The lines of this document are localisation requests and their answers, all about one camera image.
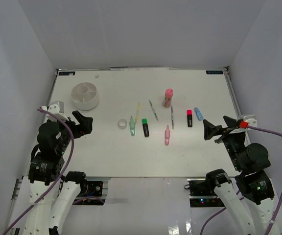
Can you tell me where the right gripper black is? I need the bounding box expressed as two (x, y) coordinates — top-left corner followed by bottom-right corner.
(202, 115), (245, 171)

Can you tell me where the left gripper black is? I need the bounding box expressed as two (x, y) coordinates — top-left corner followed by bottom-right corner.
(54, 110), (93, 153)

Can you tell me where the clear tape roll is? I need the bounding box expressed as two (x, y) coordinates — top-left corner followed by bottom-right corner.
(117, 119), (128, 129)

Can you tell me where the grey slim pen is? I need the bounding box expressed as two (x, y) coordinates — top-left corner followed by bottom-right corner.
(170, 105), (174, 129)

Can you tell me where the pink translucent highlighter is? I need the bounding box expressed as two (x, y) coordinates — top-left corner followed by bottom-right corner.
(164, 125), (170, 145)

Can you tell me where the grey white pen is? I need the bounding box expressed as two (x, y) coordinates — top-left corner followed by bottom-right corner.
(149, 100), (159, 121)

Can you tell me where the yellow pen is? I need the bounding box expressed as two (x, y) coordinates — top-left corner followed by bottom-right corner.
(135, 102), (140, 124)

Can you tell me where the black highlighter green cap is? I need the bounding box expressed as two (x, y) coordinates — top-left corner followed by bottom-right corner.
(141, 118), (149, 137)

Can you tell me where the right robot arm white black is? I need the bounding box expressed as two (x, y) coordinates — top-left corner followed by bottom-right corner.
(203, 115), (281, 235)

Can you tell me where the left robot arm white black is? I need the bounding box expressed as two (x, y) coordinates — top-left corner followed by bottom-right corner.
(23, 101), (93, 235)

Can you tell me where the white round divided organizer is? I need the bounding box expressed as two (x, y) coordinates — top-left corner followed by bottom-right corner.
(70, 82), (99, 111)

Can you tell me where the blue highlighter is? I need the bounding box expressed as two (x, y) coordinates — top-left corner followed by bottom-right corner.
(194, 107), (204, 121)

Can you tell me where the left blue table label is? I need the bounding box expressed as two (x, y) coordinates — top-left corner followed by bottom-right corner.
(58, 71), (75, 76)

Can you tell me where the blue table label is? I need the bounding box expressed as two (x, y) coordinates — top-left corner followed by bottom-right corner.
(58, 71), (75, 76)
(206, 70), (223, 75)

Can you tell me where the right blue table label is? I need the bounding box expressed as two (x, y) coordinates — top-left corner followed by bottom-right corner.
(206, 70), (223, 75)

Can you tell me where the pink capped crayon tube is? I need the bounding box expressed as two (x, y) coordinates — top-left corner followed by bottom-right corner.
(163, 89), (174, 108)

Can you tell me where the mint green highlighter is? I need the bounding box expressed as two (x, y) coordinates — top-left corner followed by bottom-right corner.
(129, 116), (136, 136)

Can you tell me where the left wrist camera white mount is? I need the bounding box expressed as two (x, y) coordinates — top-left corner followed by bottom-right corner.
(47, 101), (68, 121)

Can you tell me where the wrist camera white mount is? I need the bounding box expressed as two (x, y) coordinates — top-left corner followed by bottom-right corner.
(230, 115), (258, 134)
(47, 101), (68, 121)

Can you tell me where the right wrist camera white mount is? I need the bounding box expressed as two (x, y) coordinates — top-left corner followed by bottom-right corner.
(230, 115), (258, 134)

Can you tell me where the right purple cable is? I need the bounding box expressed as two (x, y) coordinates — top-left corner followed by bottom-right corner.
(199, 124), (282, 235)

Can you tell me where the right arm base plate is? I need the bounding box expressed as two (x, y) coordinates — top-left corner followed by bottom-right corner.
(184, 179), (224, 208)

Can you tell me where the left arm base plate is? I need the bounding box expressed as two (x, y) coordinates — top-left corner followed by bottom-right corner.
(75, 181), (108, 206)

